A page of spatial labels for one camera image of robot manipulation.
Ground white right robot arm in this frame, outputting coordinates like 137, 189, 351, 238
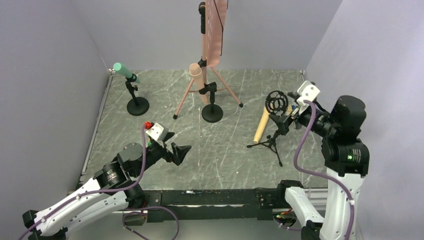
273, 95, 370, 240

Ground black shock mount tripod stand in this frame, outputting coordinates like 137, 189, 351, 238
246, 90, 289, 167

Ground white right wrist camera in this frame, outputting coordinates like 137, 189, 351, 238
295, 80, 321, 106

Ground yellow microphone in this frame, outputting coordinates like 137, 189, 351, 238
253, 106, 269, 144

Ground pink microphone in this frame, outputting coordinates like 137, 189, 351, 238
189, 63, 209, 105

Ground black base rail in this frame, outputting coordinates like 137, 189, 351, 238
144, 187, 290, 223

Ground black round-base mic stand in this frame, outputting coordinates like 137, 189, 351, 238
198, 82, 224, 123
125, 73, 150, 116

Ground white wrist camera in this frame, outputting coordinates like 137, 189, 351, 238
144, 121, 169, 142
295, 80, 321, 106

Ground teal microphone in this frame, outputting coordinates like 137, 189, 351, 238
113, 62, 141, 83

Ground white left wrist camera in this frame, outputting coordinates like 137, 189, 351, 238
144, 121, 169, 142

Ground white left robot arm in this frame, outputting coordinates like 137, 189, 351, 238
19, 137, 192, 240

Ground pink music stand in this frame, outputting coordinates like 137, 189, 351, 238
173, 0, 244, 120

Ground beige toy car blue wheels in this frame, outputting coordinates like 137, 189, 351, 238
285, 104, 297, 118

